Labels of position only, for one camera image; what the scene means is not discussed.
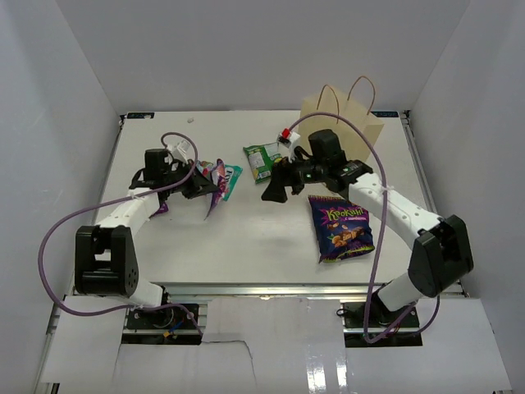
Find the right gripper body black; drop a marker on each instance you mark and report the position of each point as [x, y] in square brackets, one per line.
[301, 172]

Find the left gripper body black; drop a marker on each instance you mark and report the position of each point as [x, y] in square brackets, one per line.
[180, 174]

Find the teal Fox's candy bag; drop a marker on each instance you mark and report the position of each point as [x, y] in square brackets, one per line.
[233, 173]

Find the purple snack wrapper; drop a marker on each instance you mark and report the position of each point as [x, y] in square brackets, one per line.
[157, 209]

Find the green Fox's tea candy bag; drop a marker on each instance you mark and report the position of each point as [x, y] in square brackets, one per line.
[261, 159]

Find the dark blue Krokant snack bag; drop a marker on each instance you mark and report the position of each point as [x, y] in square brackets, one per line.
[342, 228]

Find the brown purple chocolate bar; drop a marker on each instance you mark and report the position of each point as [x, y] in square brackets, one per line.
[217, 174]

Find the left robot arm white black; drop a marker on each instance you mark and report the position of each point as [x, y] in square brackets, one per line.
[106, 263]

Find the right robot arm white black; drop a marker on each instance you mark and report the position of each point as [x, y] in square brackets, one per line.
[440, 247]

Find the beige paper bag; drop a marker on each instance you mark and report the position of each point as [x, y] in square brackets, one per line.
[335, 101]

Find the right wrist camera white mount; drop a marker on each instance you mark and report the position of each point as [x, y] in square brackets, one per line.
[289, 139]

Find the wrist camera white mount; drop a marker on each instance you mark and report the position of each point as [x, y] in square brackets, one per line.
[289, 139]
[180, 151]

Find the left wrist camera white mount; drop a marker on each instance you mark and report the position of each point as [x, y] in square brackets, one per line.
[180, 151]

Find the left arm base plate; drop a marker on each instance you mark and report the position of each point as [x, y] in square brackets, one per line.
[169, 327]

